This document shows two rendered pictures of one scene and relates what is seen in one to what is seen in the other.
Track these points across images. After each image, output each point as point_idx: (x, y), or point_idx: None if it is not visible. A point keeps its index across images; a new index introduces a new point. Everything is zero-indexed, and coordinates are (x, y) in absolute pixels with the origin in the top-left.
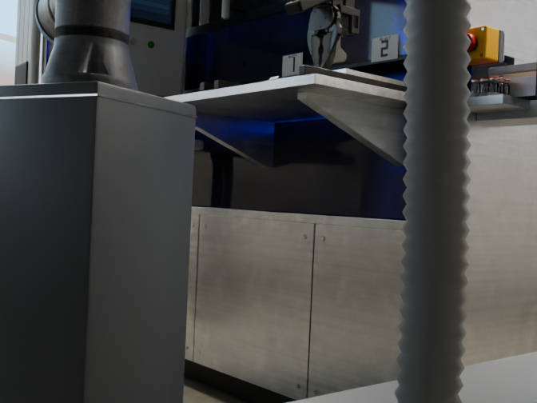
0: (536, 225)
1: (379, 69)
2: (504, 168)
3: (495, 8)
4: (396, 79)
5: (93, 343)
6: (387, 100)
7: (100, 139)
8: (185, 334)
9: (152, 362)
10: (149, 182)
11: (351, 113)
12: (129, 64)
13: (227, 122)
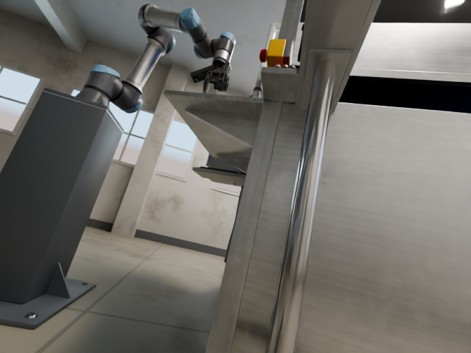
0: (390, 195)
1: None
2: (332, 141)
3: None
4: None
5: (4, 171)
6: (221, 103)
7: (38, 104)
8: (69, 193)
9: (39, 195)
10: (63, 125)
11: (212, 117)
12: (92, 95)
13: (241, 160)
